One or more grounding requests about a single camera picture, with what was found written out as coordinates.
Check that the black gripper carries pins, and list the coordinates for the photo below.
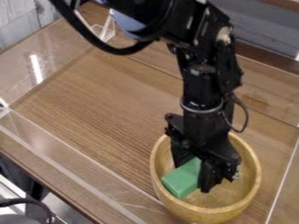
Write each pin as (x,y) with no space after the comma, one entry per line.
(199,134)

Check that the green rectangular block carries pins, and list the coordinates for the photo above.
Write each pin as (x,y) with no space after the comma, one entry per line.
(181,180)

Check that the brown wooden bowl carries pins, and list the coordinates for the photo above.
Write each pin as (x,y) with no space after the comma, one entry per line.
(229,198)

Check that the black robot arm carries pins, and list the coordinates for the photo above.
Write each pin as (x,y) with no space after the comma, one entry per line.
(198,33)

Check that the clear acrylic corner bracket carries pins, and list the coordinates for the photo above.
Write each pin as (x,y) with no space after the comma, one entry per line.
(106,31)

